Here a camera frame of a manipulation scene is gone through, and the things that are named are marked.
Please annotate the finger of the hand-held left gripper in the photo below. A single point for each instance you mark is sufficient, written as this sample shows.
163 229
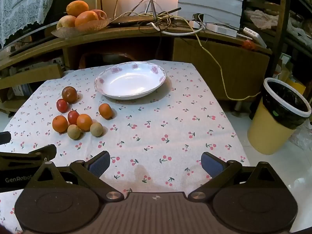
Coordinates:
4 138
29 158

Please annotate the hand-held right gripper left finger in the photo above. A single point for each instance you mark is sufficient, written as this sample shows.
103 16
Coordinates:
100 166

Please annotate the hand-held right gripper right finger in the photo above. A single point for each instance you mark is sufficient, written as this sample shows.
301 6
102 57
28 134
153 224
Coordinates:
211 167

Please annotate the brown longan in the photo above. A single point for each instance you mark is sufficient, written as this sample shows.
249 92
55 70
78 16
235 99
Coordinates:
96 129
73 131

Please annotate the small orange tangerine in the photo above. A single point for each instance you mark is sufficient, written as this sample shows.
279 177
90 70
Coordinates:
60 123
84 122
105 111

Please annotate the small red tomato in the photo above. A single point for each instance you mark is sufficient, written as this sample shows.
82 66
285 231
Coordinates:
73 117
62 105

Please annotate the white floral plate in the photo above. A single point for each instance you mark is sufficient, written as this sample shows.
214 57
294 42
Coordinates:
131 82

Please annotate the cherry print tablecloth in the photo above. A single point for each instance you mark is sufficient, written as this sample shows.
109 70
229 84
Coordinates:
158 126

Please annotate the black bin liner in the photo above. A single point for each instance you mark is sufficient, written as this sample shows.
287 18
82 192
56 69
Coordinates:
275 112

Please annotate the wooden cabinet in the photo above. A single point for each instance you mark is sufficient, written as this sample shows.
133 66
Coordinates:
195 61

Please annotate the yellow box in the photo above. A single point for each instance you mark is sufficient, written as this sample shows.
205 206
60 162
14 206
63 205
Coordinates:
296 85

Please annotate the glass leaf-shaped bowl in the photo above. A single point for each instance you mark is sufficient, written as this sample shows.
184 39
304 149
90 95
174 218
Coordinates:
70 31

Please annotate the reddish round object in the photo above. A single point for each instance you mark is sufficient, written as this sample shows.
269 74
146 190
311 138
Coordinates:
249 44

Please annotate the yellow-pink apple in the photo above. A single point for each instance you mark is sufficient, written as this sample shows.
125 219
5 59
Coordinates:
65 22

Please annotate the white lace cloth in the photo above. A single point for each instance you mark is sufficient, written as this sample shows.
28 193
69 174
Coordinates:
22 7

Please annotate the white power strip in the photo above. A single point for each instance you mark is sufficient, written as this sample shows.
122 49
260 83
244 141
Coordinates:
254 36

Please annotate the white flat box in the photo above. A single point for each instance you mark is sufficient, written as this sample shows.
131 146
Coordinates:
219 29

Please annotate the small white adapter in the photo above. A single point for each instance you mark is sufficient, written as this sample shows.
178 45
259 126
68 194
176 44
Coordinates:
195 24

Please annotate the large orange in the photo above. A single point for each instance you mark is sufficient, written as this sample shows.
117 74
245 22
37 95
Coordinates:
85 19
77 7

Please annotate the black router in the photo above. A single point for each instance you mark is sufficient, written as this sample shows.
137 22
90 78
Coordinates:
129 21

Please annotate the black adapter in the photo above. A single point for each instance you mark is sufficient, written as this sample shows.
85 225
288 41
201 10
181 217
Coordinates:
197 17

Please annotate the red apple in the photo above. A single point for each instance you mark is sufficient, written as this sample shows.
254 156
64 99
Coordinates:
100 14

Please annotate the crumpled plastic bag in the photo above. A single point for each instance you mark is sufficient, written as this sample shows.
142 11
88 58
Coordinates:
260 18

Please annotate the white ribbed box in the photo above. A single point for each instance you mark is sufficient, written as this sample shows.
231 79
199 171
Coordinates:
209 2

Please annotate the dark metal shelf rack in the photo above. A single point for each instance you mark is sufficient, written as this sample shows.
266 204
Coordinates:
284 9

